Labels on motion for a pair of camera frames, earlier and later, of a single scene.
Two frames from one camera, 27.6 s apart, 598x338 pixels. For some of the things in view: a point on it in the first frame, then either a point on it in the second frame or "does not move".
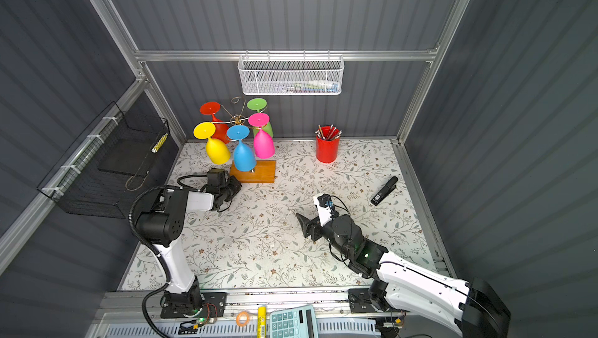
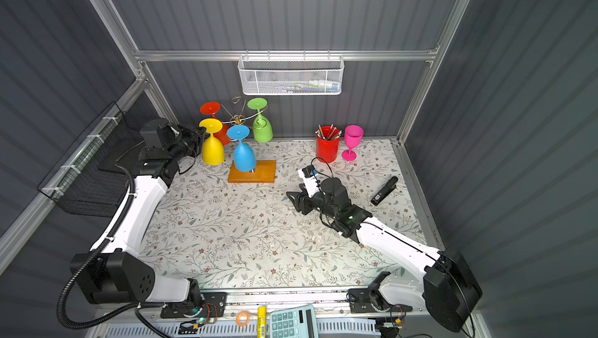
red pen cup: (328, 145) does not move
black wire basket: (103, 174) does not move
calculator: (297, 322) does not move
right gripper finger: (310, 227) -> (300, 200)
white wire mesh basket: (291, 75) does not move
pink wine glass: (263, 144) -> (353, 136)
